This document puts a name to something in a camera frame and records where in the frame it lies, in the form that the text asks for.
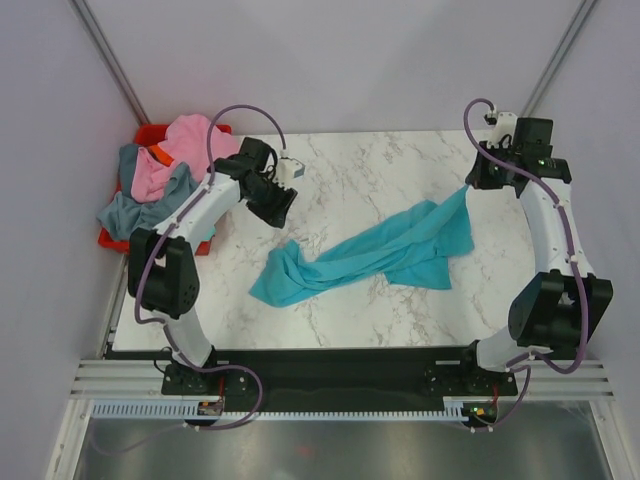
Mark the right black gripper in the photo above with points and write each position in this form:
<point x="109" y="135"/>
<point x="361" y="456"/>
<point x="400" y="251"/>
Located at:
<point x="478" y="177"/>

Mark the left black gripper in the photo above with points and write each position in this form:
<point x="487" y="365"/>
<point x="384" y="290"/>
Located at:
<point x="275" y="214"/>

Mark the teal t shirt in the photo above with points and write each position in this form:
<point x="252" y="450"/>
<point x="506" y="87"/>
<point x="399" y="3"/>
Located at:
<point x="411" y="248"/>

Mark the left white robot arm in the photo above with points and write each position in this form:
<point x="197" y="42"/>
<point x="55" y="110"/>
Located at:
<point x="163" y="277"/>

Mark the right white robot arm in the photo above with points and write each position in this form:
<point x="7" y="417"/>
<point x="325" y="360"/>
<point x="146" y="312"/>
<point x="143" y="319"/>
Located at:
<point x="553" y="318"/>

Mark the pink t shirt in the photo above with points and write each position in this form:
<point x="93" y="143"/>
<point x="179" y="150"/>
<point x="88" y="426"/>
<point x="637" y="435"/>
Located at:
<point x="186" y="142"/>

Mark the grey t shirt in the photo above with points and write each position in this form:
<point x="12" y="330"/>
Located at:
<point x="147" y="197"/>

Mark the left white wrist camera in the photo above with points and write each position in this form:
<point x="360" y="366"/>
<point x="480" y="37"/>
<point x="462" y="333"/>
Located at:
<point x="288" y="169"/>

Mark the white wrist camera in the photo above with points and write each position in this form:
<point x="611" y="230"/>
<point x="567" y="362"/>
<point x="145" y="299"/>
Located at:
<point x="503" y="126"/>
<point x="288" y="169"/>

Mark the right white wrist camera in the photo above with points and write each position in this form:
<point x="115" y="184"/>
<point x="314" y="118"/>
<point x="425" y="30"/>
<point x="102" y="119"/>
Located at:
<point x="503" y="126"/>

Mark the right corner frame post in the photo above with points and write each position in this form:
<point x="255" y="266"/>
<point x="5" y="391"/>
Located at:
<point x="559" y="56"/>

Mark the corner frame post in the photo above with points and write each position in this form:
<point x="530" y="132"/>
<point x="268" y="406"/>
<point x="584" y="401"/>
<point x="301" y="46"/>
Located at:
<point x="90" y="24"/>
<point x="559" y="56"/>

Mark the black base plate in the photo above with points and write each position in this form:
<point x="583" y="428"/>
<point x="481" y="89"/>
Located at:
<point x="340" y="376"/>

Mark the white slotted cable duct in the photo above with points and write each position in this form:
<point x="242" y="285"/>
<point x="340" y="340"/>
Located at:
<point x="229" y="409"/>

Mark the aluminium extrusion rail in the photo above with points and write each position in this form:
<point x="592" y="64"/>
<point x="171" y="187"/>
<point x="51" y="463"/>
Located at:
<point x="138" y="379"/>

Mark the left corner frame post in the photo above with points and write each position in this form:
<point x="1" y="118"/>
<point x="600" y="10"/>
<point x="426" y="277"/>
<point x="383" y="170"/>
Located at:
<point x="90" y="24"/>

